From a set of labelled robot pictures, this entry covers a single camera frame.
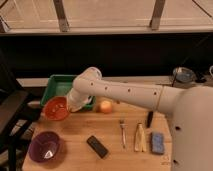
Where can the purple bowl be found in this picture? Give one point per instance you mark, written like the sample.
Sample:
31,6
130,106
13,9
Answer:
44,146

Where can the green plastic tray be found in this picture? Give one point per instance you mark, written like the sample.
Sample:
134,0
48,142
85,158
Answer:
57,85

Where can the yellow apple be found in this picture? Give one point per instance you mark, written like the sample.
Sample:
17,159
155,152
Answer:
106,107

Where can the orange bowl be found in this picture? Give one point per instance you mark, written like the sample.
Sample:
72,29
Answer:
56,108

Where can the dark chair at left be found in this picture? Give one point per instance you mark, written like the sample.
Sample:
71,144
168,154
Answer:
15,114

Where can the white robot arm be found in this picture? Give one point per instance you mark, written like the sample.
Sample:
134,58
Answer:
191,111

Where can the blue sponge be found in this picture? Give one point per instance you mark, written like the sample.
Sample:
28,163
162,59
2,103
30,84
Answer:
157,143

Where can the cream corn husk toy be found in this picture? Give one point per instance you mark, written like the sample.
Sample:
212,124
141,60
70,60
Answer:
140,139

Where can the grey bowl in background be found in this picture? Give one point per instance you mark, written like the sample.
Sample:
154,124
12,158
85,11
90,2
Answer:
183,74

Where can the silver fork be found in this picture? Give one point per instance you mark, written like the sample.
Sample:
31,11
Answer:
122,126

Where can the black handled knife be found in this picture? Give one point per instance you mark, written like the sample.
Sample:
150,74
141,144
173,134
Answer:
149,119

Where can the black rectangular remote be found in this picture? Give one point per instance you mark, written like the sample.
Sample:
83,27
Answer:
97,146

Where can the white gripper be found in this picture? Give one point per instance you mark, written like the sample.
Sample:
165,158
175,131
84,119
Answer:
76,100

